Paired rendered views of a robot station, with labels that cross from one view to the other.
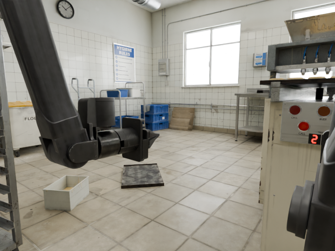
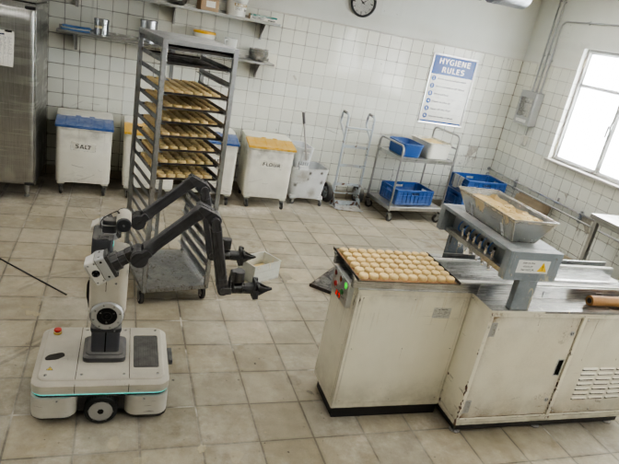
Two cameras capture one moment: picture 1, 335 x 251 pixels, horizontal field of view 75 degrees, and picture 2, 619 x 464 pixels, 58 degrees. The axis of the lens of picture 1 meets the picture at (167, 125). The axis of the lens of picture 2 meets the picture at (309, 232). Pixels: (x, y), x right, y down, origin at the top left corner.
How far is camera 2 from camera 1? 2.76 m
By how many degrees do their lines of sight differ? 33
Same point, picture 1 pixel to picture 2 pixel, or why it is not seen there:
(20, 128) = (255, 174)
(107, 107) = (227, 243)
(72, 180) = (268, 258)
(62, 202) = (249, 274)
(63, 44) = (345, 56)
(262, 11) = not seen: outside the picture
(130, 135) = (235, 254)
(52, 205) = not seen: hidden behind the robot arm
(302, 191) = not seen: hidden behind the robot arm
